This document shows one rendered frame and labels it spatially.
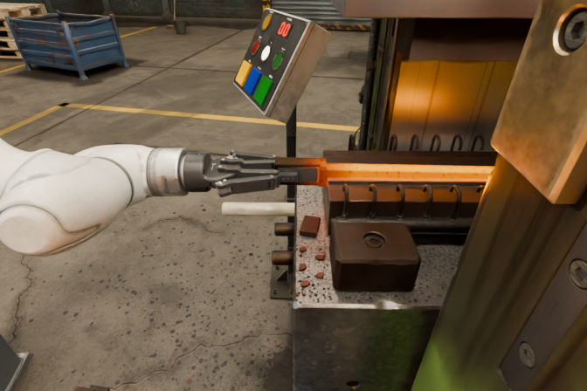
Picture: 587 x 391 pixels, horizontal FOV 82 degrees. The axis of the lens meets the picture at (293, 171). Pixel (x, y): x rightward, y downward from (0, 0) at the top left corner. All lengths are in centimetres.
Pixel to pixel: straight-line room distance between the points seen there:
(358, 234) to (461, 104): 43
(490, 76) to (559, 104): 56
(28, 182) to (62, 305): 146
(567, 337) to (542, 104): 17
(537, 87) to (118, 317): 171
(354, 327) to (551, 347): 28
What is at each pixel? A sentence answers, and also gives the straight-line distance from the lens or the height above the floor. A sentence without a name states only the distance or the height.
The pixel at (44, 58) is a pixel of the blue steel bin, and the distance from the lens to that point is 598.
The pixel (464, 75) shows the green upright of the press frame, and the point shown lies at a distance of 81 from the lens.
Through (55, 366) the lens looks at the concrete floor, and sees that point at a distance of 176.
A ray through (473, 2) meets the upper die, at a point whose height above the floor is 129.
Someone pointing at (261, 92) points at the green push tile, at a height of 100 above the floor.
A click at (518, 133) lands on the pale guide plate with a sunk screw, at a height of 121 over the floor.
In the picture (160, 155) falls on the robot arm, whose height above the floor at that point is 104.
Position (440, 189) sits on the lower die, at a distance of 64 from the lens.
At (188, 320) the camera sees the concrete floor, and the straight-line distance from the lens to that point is 167.
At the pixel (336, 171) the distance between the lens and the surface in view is 60.
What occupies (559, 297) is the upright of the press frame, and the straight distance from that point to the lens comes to 33.
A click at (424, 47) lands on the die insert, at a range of 52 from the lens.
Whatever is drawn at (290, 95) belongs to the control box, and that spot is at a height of 101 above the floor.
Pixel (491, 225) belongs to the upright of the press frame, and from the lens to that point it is 39.
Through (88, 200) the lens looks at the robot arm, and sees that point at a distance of 52.
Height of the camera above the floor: 133
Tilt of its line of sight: 32 degrees down
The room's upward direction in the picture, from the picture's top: straight up
